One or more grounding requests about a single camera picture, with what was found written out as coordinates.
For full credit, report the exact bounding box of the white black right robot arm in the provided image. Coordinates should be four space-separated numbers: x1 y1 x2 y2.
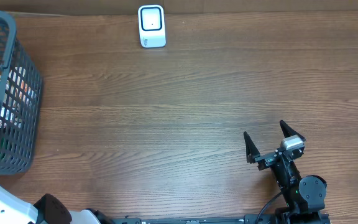
244 120 331 224

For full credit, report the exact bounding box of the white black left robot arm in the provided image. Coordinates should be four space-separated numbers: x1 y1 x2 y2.
0 186 113 224

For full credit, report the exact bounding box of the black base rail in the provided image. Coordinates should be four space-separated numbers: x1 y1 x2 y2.
111 214 331 224

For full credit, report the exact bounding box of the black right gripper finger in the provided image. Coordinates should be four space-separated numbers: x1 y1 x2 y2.
279 120 306 142
244 131 260 164

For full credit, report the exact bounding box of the dark grey plastic basket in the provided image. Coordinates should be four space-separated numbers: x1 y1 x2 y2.
0 11 44 175

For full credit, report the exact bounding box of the white barcode scanner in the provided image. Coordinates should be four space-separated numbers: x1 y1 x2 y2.
138 4 167 49

